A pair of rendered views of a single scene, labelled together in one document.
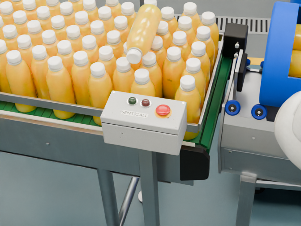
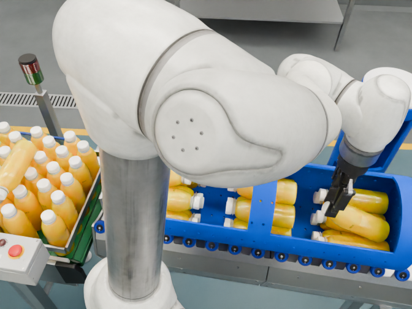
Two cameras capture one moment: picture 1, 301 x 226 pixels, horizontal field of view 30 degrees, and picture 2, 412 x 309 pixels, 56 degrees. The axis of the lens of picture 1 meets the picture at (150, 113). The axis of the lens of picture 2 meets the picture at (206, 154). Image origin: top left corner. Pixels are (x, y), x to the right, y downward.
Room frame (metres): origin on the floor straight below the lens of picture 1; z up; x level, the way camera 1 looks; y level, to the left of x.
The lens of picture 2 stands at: (0.41, -0.46, 2.10)
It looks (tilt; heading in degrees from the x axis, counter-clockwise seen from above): 49 degrees down; 350
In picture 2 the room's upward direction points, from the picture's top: 2 degrees clockwise
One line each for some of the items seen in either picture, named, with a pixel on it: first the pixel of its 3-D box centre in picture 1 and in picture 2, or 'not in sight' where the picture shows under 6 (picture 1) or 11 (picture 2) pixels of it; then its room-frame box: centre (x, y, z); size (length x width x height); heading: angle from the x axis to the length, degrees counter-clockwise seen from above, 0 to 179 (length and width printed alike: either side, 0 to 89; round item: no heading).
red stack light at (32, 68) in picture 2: not in sight; (29, 64); (1.66, -0.01, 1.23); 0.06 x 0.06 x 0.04
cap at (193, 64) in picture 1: (193, 64); (57, 197); (1.16, -0.12, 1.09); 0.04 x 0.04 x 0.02
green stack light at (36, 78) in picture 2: not in sight; (33, 74); (1.66, -0.01, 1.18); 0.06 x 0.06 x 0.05
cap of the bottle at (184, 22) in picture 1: (184, 22); (61, 151); (1.35, -0.12, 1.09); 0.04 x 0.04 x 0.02
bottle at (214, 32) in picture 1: (207, 44); (89, 164); (1.36, -0.19, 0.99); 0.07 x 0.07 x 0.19
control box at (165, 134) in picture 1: (144, 122); (5, 257); (0.99, 0.02, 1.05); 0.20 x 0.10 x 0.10; 73
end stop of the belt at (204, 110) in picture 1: (212, 79); (89, 198); (1.23, -0.19, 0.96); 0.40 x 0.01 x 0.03; 163
